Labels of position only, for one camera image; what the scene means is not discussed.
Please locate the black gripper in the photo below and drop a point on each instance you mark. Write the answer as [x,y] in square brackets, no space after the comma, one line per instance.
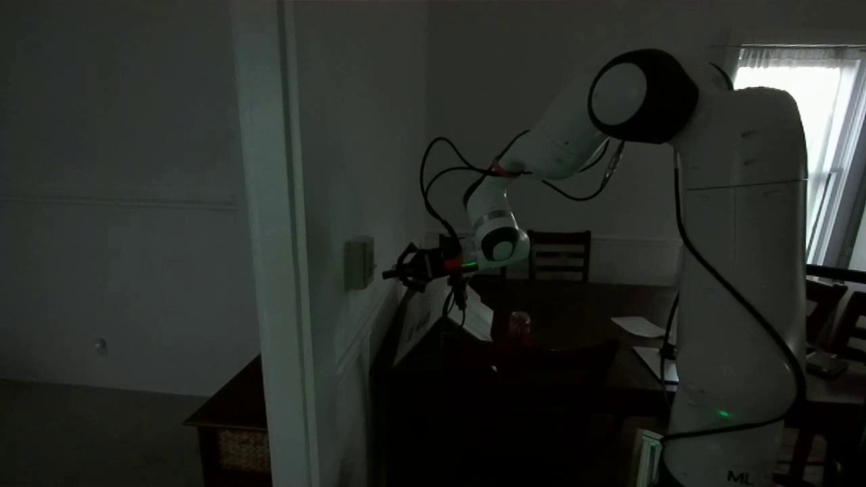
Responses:
[444,264]

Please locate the beige light switch plate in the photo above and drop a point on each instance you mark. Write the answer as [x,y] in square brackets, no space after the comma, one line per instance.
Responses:
[358,264]

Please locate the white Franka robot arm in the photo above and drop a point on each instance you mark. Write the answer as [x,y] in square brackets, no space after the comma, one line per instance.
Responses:
[721,234]

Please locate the large white paper sheet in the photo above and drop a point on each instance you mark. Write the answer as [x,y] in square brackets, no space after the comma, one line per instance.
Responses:
[476,315]

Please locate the red soda can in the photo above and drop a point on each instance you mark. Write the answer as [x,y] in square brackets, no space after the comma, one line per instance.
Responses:
[518,325]

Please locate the dark wooden dining table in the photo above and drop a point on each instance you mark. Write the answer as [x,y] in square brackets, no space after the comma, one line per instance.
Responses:
[541,361]

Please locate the small white paper sheet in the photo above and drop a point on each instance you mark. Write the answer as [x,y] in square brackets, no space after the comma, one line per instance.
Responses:
[655,364]
[636,325]

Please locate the small wooden side table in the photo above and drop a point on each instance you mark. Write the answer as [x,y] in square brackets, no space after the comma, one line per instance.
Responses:
[233,429]

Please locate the bright daylight window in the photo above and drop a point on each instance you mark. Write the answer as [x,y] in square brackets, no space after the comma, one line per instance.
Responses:
[814,151]

